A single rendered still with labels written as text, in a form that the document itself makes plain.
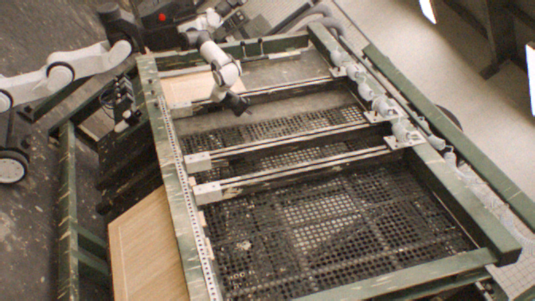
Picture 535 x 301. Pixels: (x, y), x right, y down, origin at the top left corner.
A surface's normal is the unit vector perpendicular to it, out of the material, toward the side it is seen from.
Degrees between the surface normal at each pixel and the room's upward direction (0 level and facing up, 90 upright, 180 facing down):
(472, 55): 90
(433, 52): 90
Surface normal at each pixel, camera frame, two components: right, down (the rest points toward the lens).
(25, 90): 0.29, 0.60
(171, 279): -0.51, -0.55
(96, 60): -0.14, 0.63
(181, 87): -0.01, -0.77
